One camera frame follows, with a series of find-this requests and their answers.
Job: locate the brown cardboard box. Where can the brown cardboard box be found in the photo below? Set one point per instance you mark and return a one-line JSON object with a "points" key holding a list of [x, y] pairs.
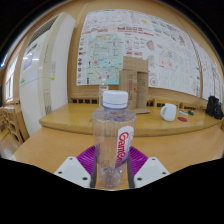
{"points": [[133, 83]]}

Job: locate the clear bottle with red label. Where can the clear bottle with red label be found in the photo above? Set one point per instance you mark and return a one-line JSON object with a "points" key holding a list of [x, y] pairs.
{"points": [[102, 91]]}

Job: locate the clear plastic water bottle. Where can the clear plastic water bottle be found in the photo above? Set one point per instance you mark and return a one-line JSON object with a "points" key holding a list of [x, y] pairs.
{"points": [[111, 133]]}

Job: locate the group of wooden chairs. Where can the group of wooden chairs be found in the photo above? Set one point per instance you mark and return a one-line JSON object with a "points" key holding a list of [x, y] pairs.
{"points": [[10, 123]]}

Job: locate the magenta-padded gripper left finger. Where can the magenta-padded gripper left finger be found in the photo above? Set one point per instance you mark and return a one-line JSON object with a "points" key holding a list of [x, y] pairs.
{"points": [[71, 170]]}

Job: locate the black bag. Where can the black bag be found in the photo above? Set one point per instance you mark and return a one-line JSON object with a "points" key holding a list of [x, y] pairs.
{"points": [[213, 107]]}

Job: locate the small white flat packet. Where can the small white flat packet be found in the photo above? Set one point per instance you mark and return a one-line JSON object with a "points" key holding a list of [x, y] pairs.
{"points": [[183, 113]]}

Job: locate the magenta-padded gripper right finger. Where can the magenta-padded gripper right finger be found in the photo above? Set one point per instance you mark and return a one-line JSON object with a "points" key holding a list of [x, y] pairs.
{"points": [[151, 170]]}

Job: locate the white ceramic mug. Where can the white ceramic mug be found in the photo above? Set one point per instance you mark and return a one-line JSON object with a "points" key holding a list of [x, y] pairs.
{"points": [[168, 112]]}

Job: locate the large wall poster with map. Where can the large wall poster with map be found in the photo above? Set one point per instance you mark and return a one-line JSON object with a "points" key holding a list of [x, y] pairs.
{"points": [[160, 50]]}

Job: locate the wall poster with drawings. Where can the wall poster with drawings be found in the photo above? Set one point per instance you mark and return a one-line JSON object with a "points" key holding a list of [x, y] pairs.
{"points": [[207, 73]]}

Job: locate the white standing air conditioner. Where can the white standing air conditioner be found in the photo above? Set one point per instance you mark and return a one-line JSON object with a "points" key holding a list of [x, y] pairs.
{"points": [[36, 86]]}

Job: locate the small black tape measure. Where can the small black tape measure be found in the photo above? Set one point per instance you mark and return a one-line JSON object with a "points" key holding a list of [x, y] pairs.
{"points": [[191, 113]]}

